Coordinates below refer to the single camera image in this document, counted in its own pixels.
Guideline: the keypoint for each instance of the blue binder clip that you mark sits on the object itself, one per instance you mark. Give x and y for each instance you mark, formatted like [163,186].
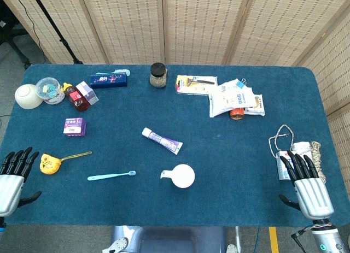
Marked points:
[240,84]

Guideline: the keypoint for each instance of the black tripod stand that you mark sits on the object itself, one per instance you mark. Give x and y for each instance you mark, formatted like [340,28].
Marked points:
[58,35]

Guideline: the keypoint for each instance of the long dark blue box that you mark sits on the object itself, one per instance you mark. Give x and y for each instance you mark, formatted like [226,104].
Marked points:
[108,81]

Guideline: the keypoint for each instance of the purple white small carton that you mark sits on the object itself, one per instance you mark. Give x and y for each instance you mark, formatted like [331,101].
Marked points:
[88,93]

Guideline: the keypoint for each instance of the white ceramic bowl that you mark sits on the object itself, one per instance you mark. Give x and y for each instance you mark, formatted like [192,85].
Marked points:
[26,96]

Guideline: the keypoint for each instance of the clear plastic tub with lid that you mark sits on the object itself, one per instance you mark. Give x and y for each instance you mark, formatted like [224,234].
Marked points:
[49,90]

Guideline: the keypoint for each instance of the orange metal can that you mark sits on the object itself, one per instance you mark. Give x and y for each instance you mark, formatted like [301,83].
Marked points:
[236,114]

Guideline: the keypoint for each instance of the white rolled paper packet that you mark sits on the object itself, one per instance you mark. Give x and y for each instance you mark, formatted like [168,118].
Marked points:
[300,147]

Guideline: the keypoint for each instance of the glass jar with black lid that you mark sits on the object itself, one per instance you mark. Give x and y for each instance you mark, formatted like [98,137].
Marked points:
[158,75]

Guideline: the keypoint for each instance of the white card packet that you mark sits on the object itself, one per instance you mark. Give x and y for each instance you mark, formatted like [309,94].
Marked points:
[283,169]

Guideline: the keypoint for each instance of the blue carpet table mat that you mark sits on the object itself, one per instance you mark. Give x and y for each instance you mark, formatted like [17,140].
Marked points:
[175,127]

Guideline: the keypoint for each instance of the purple cardboard box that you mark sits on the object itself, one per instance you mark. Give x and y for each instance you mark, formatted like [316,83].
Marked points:
[74,126]

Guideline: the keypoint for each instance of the razor in yellow blister pack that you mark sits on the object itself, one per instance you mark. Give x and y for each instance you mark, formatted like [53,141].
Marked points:
[191,85]

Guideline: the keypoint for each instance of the light blue toothbrush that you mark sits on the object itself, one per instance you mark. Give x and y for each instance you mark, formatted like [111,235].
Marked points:
[109,176]

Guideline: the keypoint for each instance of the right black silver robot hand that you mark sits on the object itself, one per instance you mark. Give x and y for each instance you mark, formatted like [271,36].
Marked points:
[314,194]

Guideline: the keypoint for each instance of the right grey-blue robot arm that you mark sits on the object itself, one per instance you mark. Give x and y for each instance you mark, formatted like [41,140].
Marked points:
[328,238]

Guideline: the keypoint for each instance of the grey metal table leg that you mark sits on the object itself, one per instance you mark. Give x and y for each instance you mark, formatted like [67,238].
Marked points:
[238,239]

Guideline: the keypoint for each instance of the black office chair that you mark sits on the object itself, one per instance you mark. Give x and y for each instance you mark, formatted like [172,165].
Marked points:
[9,31]

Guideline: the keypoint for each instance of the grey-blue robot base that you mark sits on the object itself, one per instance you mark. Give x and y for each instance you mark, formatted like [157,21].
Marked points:
[175,240]

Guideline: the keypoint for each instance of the large white pouch bag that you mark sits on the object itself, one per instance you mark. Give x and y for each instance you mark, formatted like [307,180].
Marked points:
[228,98]

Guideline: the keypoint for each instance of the pale green brush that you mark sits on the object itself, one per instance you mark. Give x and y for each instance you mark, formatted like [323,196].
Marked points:
[120,71]

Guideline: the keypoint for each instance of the purple white toothpaste tube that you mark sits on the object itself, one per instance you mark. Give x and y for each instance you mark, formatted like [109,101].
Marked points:
[162,140]

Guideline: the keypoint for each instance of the red liquid bottle yellow cap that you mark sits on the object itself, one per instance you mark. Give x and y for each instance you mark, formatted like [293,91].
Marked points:
[77,100]

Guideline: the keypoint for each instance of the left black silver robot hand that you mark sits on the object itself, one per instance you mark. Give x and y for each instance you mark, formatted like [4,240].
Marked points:
[9,187]

